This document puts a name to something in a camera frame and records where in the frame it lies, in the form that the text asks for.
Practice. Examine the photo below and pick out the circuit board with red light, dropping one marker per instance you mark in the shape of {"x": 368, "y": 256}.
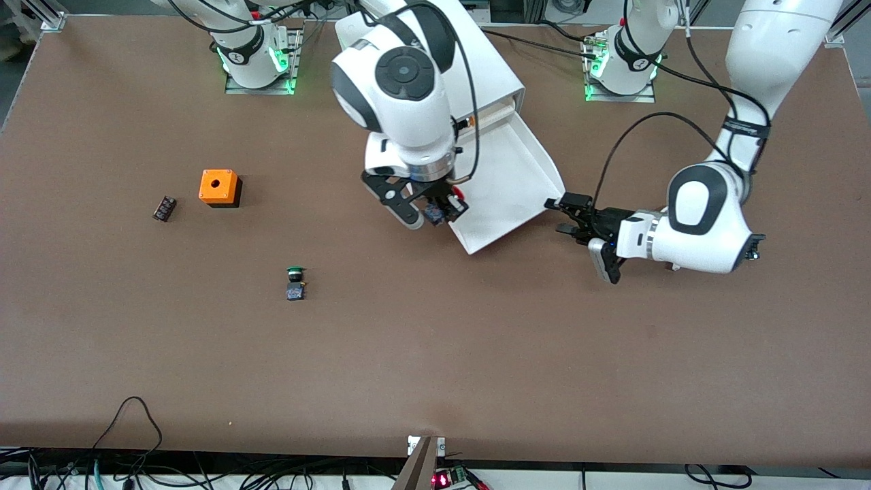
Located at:
{"x": 449, "y": 476}

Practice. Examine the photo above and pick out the brown metal post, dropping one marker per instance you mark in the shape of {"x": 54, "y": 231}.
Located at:
{"x": 422, "y": 469}

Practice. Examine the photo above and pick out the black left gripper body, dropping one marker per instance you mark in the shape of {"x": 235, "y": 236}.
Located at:
{"x": 607, "y": 221}

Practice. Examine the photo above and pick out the aluminium frame profile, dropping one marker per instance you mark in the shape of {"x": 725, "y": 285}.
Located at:
{"x": 844, "y": 27}
{"x": 42, "y": 15}

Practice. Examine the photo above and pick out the small black orange part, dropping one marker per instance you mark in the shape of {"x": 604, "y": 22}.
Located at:
{"x": 468, "y": 123}

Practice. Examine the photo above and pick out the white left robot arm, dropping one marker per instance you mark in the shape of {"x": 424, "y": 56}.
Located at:
{"x": 708, "y": 218}

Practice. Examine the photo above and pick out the red push button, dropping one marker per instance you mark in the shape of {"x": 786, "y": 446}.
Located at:
{"x": 433, "y": 216}

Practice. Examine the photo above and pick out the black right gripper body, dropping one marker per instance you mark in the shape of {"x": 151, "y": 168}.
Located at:
{"x": 437, "y": 191}

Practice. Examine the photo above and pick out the orange box with hole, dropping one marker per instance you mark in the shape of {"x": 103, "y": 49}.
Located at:
{"x": 228, "y": 190}

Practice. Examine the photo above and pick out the small black terminal block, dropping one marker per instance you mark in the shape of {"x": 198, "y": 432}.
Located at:
{"x": 165, "y": 208}

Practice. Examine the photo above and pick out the green push button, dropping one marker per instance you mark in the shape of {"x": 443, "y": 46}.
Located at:
{"x": 294, "y": 292}

